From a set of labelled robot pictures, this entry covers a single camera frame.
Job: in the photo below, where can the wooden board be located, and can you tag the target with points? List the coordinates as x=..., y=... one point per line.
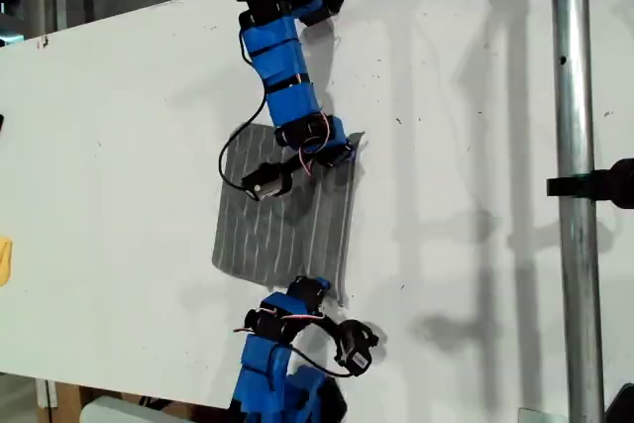
x=67, y=400

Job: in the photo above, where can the grey striped towel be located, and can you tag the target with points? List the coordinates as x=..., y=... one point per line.
x=277, y=240

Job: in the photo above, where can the black camera stalk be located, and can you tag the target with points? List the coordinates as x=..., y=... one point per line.
x=297, y=168
x=327, y=326

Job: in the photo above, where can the steel post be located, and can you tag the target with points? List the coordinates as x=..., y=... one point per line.
x=574, y=96

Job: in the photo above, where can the white box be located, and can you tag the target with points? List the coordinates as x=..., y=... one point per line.
x=114, y=413

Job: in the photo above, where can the yellow object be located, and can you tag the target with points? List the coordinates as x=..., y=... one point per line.
x=5, y=259

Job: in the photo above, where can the black camera box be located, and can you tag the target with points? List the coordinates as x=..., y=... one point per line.
x=265, y=182
x=354, y=348

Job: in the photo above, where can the black block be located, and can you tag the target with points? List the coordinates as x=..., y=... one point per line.
x=621, y=405

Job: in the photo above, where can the black clamp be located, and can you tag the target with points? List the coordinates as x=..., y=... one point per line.
x=609, y=182

